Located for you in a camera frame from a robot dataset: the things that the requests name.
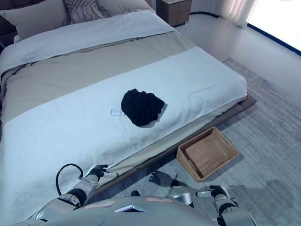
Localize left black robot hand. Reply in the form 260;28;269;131
88;164;119;182

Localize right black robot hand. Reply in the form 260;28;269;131
196;185;230;201

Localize black garment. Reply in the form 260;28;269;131
121;89;166;128

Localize brown wicker basket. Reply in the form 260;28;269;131
176;126;240;183

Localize white folded bed sheet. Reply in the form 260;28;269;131
0;9;175;74

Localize right silver robot leg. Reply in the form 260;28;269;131
168;179;195;208

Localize white fluffy blanket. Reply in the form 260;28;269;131
0;46;248;224

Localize silver robot torso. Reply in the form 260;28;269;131
11;196;227;226

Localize robot legs and torso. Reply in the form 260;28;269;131
98;56;301;226

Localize beige duvet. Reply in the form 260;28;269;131
1;30;246;176

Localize patterned grey cushion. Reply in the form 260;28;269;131
63;0;107;24

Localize large grey pillow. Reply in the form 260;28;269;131
0;0;71;41

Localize plain beige pillow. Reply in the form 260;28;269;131
97;0;156;17

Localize brown wooden nightstand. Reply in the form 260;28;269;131
156;0;192;26

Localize white sheer curtain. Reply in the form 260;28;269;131
218;0;256;29

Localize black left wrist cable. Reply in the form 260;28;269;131
55;163;85;196

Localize brown bed frame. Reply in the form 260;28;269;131
95;93;258;192

